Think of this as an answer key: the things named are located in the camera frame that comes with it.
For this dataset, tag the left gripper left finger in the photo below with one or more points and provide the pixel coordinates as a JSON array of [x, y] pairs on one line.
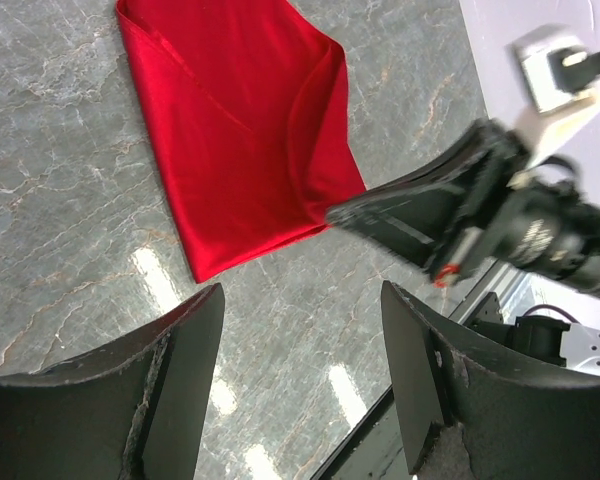
[[133, 408]]

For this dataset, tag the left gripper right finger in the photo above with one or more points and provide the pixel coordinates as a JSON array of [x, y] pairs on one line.
[[522, 418]]

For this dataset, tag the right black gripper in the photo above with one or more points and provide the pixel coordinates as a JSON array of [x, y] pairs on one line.
[[503, 211]]

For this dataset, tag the red cloth napkin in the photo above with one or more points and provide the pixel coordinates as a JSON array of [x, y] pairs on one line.
[[245, 103]]

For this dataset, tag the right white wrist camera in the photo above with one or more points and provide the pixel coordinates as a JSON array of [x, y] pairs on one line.
[[561, 79]]

